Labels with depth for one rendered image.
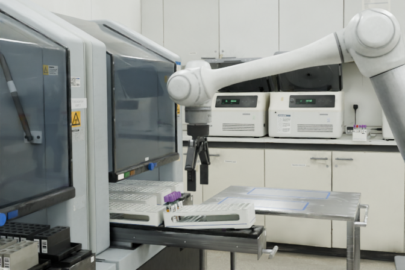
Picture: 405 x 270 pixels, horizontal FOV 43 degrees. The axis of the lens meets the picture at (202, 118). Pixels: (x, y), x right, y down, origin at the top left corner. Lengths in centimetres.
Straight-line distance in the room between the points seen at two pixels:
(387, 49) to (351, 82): 313
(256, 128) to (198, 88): 254
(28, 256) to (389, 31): 109
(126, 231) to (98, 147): 31
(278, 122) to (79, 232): 258
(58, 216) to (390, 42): 106
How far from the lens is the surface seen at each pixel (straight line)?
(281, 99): 402
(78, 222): 163
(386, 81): 146
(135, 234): 180
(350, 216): 194
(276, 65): 159
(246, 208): 167
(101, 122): 172
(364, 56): 144
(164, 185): 226
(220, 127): 409
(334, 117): 394
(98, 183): 172
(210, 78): 152
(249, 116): 402
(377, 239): 407
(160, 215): 179
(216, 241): 170
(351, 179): 397
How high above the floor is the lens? 127
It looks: 3 degrees down
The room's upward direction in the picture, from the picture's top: 1 degrees counter-clockwise
